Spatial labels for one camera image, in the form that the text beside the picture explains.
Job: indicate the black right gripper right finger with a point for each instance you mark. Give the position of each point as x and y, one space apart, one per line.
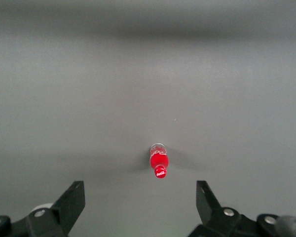
212 209

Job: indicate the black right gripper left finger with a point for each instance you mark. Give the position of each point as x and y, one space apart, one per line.
64 212

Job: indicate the red cola bottle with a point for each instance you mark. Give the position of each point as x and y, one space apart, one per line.
159 161

